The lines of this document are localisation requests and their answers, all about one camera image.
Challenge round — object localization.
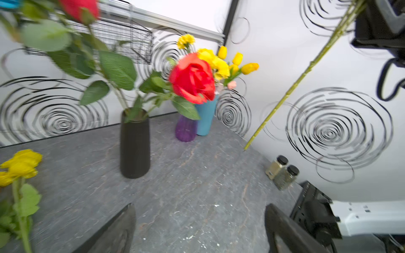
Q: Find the spice jar front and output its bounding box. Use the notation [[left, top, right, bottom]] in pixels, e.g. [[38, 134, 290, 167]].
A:
[[273, 165, 300, 190]]

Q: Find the black vase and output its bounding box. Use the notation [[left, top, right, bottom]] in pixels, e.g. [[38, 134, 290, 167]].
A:
[[120, 110, 151, 179]]

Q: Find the yellow rose stem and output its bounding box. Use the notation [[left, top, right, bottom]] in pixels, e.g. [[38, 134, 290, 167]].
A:
[[244, 0, 367, 151]]

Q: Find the spice jar back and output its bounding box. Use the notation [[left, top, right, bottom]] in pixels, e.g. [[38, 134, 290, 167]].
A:
[[265, 155, 289, 180]]

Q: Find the purple glass vase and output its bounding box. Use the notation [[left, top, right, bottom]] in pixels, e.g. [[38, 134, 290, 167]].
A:
[[175, 115, 198, 142]]

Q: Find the black wire basket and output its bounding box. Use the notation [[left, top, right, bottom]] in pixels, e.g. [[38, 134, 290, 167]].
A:
[[20, 1, 152, 73]]

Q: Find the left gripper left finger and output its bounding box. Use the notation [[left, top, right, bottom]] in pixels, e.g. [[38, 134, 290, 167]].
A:
[[73, 203, 136, 253]]

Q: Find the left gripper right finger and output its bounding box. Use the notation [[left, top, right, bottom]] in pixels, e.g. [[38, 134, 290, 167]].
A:
[[264, 203, 328, 253]]

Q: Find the red rose top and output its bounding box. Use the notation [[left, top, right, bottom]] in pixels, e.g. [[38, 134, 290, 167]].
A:
[[20, 1, 137, 113]]

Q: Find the spice jar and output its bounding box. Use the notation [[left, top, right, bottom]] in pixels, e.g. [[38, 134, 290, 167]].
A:
[[265, 155, 289, 180], [273, 165, 300, 190]]

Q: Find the blue rose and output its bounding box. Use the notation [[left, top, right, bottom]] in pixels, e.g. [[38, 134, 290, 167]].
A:
[[0, 0, 22, 10]]

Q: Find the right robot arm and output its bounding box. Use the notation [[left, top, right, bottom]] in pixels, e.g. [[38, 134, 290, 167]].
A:
[[286, 1, 405, 252]]

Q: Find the teal ceramic vase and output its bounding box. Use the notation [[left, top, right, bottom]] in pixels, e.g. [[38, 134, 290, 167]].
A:
[[195, 95, 219, 136]]

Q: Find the yellow tulip bouquet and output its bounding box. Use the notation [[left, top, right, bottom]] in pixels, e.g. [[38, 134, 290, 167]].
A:
[[214, 46, 259, 92]]

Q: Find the yellow carnation bouquet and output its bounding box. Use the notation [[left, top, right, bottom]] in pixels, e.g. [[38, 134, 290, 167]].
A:
[[174, 34, 231, 81]]

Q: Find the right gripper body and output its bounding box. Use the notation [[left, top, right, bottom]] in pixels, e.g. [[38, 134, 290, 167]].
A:
[[351, 0, 405, 66]]

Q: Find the red rose low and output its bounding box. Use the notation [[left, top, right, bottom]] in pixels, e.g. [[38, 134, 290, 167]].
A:
[[139, 53, 215, 120]]

